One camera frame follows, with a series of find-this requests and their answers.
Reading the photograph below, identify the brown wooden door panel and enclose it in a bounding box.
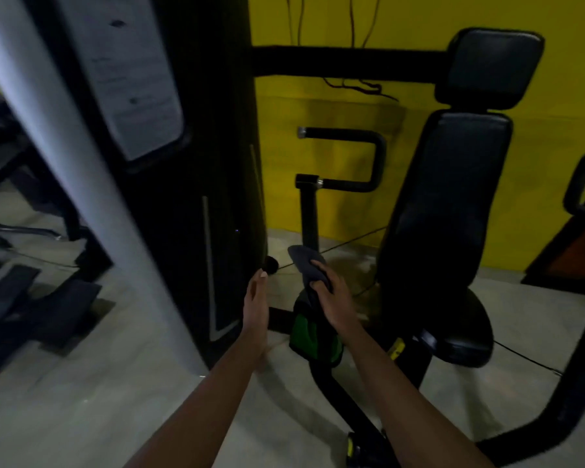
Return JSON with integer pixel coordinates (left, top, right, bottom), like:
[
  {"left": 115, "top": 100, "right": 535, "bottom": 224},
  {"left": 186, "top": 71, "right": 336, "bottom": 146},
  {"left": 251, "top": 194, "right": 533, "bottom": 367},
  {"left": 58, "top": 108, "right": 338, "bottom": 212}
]
[{"left": 521, "top": 179, "right": 585, "bottom": 288}]

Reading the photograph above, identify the person's left hand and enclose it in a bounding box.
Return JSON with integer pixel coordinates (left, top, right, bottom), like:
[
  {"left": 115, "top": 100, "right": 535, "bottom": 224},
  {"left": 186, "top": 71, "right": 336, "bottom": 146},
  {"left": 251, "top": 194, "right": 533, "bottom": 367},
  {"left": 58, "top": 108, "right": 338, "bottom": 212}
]
[{"left": 242, "top": 269, "right": 270, "bottom": 358}]

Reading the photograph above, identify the dark grey green cloth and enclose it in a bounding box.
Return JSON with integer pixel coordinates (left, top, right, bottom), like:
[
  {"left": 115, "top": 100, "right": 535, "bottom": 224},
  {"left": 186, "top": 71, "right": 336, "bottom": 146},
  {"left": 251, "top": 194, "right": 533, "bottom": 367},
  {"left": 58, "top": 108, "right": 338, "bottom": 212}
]
[{"left": 287, "top": 244, "right": 345, "bottom": 369}]

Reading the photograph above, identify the person's left forearm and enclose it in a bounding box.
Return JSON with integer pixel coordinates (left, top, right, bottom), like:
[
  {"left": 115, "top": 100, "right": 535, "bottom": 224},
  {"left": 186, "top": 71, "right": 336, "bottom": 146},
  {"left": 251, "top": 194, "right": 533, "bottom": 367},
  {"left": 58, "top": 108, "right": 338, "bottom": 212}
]
[{"left": 124, "top": 345, "right": 264, "bottom": 468}]

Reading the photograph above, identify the pale instruction placard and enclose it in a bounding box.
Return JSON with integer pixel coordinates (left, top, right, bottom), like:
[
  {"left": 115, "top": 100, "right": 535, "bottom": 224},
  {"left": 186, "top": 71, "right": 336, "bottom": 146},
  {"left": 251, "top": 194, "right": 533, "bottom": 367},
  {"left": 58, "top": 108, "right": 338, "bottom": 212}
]
[{"left": 53, "top": 0, "right": 186, "bottom": 164}]

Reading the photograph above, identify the person's right forearm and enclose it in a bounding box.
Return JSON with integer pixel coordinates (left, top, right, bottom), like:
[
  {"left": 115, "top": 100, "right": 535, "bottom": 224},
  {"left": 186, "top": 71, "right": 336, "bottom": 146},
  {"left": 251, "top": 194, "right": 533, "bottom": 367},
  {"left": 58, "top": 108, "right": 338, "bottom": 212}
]
[{"left": 343, "top": 331, "right": 496, "bottom": 468}]

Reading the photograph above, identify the person's right hand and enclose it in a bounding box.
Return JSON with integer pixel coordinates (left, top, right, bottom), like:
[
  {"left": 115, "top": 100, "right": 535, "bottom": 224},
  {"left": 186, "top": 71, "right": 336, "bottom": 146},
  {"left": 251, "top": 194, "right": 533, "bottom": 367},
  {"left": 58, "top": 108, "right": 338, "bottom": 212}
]
[{"left": 309, "top": 260, "right": 364, "bottom": 342}]

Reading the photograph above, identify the thin black floor cable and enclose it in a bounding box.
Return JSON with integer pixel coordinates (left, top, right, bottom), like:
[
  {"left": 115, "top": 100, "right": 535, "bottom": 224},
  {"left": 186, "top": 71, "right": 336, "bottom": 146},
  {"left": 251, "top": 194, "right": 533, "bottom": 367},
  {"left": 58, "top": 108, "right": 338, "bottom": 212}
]
[{"left": 492, "top": 338, "right": 564, "bottom": 376}]

